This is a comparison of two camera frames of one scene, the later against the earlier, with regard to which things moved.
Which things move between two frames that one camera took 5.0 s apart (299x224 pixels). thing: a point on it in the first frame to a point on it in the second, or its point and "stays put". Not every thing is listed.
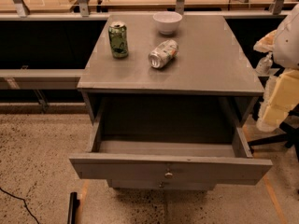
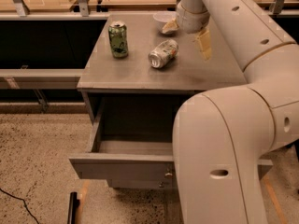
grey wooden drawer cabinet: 167,111 stays put
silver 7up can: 163,54 stays put
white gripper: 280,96 to 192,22
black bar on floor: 74,204 stays put
